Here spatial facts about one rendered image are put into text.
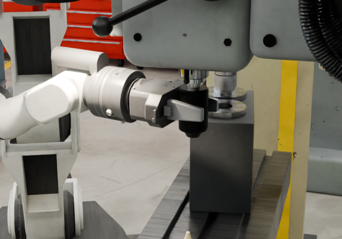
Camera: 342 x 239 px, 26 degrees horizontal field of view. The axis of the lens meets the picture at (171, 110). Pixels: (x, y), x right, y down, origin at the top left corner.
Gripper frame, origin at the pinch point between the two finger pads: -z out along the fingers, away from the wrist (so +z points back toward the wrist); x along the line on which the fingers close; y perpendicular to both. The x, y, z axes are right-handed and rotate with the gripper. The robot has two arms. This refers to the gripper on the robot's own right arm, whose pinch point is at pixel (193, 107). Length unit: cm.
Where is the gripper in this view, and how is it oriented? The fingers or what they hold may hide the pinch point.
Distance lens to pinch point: 117.5
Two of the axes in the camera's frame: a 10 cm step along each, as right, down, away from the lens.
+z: -8.7, -1.6, 4.6
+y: 0.0, 9.5, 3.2
